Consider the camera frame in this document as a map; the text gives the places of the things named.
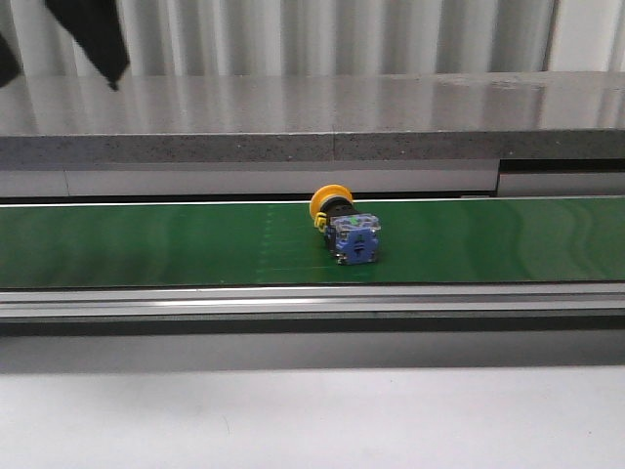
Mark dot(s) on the aluminium conveyor frame rail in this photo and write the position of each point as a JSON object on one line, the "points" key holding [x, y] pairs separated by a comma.
{"points": [[313, 309]]}

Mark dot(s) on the white pleated curtain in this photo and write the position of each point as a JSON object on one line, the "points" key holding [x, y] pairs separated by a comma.
{"points": [[323, 38]]}

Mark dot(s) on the green conveyor belt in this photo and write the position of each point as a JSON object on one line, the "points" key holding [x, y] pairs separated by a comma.
{"points": [[215, 244]]}

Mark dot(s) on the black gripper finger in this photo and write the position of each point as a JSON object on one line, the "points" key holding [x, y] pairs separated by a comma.
{"points": [[95, 26], [9, 65]]}

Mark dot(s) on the yellow push button switch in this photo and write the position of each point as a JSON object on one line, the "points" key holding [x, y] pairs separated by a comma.
{"points": [[350, 236]]}

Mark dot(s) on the grey speckled stone counter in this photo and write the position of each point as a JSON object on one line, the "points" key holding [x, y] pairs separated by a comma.
{"points": [[504, 133]]}

